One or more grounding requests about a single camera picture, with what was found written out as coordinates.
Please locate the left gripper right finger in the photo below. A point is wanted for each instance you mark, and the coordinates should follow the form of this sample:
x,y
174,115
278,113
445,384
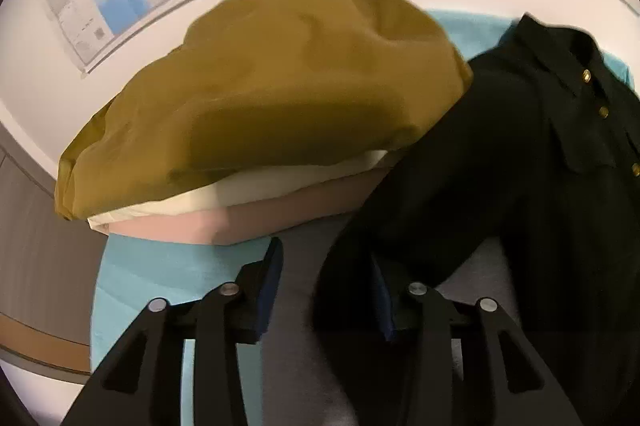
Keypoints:
x,y
452,363

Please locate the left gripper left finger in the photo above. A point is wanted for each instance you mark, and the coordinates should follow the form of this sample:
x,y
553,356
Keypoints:
x,y
139,381

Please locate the black coat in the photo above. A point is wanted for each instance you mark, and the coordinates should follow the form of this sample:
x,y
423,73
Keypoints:
x,y
542,155

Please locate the cream folded garment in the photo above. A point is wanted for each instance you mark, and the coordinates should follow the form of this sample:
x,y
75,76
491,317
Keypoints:
x,y
247,186

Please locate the pink folded garment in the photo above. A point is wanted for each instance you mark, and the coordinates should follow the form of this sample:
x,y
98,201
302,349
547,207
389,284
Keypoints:
x,y
240,223

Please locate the mustard folded garment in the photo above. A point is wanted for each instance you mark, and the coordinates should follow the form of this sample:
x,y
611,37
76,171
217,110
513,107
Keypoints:
x,y
263,83

